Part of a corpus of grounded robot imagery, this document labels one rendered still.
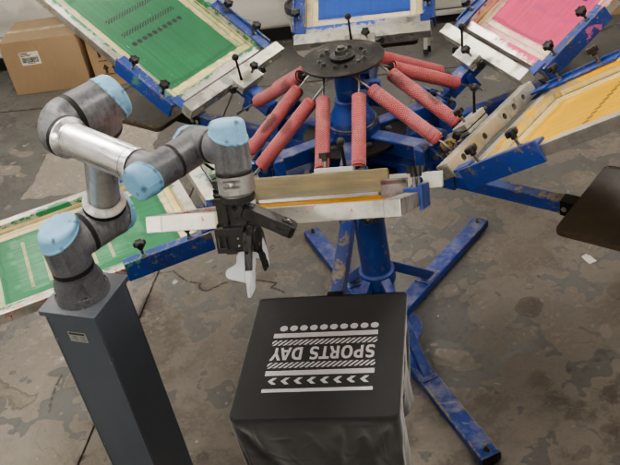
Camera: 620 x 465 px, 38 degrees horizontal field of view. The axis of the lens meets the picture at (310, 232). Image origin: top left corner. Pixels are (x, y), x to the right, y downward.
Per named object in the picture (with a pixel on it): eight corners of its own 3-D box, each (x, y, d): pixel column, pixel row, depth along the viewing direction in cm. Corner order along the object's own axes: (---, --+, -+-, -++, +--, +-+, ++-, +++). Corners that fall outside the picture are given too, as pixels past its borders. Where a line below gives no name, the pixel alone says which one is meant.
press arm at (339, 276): (333, 407, 242) (329, 391, 238) (312, 408, 243) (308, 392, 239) (367, 164, 340) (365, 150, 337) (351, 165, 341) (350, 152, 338)
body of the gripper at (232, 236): (227, 244, 190) (219, 190, 186) (267, 242, 188) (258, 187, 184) (218, 257, 183) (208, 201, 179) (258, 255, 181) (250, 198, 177)
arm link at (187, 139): (151, 141, 184) (182, 145, 176) (192, 116, 190) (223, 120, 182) (165, 174, 188) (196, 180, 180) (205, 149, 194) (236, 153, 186)
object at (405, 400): (416, 515, 249) (399, 410, 224) (404, 515, 249) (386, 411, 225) (421, 393, 285) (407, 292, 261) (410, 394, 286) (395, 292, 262)
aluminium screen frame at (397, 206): (401, 216, 192) (400, 198, 192) (146, 233, 204) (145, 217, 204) (426, 201, 269) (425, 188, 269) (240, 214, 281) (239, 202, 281)
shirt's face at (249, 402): (397, 416, 224) (397, 414, 223) (230, 420, 232) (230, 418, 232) (405, 292, 262) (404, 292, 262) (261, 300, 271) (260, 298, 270)
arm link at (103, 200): (70, 234, 246) (51, 86, 204) (113, 207, 254) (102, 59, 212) (98, 260, 242) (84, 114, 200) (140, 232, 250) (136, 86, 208)
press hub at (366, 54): (431, 362, 370) (393, 65, 294) (338, 364, 378) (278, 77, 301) (432, 300, 402) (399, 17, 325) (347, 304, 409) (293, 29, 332)
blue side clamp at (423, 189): (423, 209, 239) (421, 184, 239) (404, 211, 240) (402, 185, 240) (430, 205, 269) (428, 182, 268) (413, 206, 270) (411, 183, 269)
